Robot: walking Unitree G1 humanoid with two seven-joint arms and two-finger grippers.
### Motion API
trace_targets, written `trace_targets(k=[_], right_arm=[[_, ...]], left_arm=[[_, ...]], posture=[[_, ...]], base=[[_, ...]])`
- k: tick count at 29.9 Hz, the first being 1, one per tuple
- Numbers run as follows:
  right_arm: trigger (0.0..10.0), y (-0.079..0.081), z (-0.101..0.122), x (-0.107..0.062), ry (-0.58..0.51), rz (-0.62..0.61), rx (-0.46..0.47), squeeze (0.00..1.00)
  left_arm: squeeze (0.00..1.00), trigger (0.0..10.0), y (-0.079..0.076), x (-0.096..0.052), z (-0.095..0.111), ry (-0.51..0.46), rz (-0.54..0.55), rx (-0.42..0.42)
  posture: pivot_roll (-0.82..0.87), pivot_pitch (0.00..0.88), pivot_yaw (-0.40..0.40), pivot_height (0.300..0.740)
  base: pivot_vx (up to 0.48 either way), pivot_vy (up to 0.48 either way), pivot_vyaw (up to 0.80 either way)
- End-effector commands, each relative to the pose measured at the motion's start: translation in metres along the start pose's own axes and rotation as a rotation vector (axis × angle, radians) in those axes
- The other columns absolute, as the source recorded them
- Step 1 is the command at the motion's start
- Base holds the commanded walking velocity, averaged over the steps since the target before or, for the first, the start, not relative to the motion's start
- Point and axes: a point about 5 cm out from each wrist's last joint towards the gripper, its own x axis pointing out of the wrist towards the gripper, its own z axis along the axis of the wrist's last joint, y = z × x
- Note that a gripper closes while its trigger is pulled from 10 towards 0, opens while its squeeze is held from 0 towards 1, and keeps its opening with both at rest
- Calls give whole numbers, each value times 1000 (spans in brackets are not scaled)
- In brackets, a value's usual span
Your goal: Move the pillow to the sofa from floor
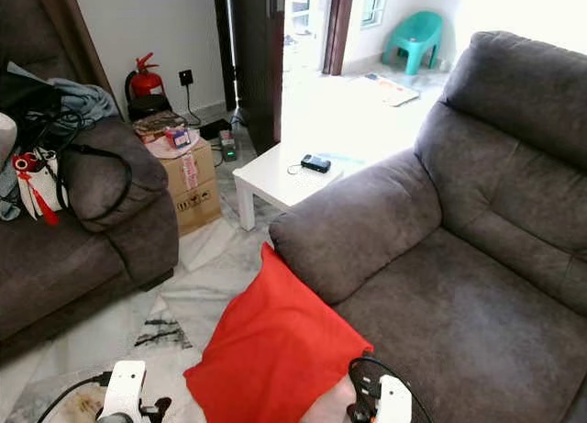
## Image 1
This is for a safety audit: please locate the brown patterned flat box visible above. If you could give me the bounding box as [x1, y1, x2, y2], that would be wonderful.
[133, 111, 189, 141]

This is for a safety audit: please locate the black charger with green light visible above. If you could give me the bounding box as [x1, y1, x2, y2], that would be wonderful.
[218, 129, 238, 161]

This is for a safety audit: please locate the dark wooden door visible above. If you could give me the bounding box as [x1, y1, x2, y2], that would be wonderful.
[229, 0, 285, 155]

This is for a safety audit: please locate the white bag with red tassel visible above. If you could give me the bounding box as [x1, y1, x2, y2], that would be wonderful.
[14, 148, 68, 225]

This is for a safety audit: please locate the red pillow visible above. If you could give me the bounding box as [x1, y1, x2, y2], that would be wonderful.
[183, 242, 374, 423]

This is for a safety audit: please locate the white side table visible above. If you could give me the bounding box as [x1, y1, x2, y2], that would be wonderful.
[232, 140, 345, 231]

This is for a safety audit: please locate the black strap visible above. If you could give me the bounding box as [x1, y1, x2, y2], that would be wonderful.
[60, 141, 135, 223]

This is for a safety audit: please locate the beige rounded cushion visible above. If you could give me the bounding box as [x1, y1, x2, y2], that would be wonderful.
[0, 111, 19, 163]

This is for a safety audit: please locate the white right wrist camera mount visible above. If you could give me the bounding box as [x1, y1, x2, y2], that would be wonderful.
[376, 375, 414, 423]

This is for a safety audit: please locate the black flat adapter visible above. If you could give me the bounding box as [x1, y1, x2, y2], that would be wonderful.
[200, 118, 232, 139]

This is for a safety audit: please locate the pink cloth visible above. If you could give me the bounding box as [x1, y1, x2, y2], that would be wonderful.
[147, 129, 203, 160]

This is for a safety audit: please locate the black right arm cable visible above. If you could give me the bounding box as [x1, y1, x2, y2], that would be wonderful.
[349, 356, 434, 423]

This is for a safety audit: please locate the small red blue box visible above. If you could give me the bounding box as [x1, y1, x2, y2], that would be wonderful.
[165, 128, 192, 150]

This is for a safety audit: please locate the brown cardboard box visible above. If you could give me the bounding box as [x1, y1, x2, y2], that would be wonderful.
[161, 139, 223, 236]

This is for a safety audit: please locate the red fire extinguisher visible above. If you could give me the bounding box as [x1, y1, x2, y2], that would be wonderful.
[126, 52, 166, 101]

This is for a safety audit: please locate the brown door frame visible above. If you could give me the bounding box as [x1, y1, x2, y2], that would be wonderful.
[321, 0, 357, 75]

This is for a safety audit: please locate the printed floor mat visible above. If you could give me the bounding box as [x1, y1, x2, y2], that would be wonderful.
[358, 72, 420, 107]

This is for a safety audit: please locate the black bag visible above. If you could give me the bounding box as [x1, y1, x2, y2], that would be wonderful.
[0, 70, 65, 117]

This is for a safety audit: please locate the black handheld device with loop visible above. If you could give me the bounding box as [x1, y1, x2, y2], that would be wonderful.
[287, 152, 333, 176]

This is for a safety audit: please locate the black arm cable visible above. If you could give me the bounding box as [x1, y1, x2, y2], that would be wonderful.
[349, 356, 434, 423]
[60, 373, 116, 423]

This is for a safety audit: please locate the grey fabric sofa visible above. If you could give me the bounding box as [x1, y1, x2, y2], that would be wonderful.
[0, 0, 180, 341]
[269, 30, 587, 423]

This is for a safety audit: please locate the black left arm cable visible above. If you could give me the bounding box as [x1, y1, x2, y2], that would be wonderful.
[60, 373, 116, 423]

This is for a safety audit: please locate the barred window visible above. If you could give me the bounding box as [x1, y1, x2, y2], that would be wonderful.
[360, 0, 391, 28]

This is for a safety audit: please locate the black socket cable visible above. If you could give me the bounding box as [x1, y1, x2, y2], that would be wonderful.
[183, 84, 203, 126]

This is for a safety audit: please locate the green plastic chair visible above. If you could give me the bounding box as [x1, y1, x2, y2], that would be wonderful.
[382, 10, 444, 75]

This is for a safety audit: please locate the blue grey cloth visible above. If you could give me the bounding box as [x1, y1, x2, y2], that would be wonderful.
[7, 62, 120, 130]

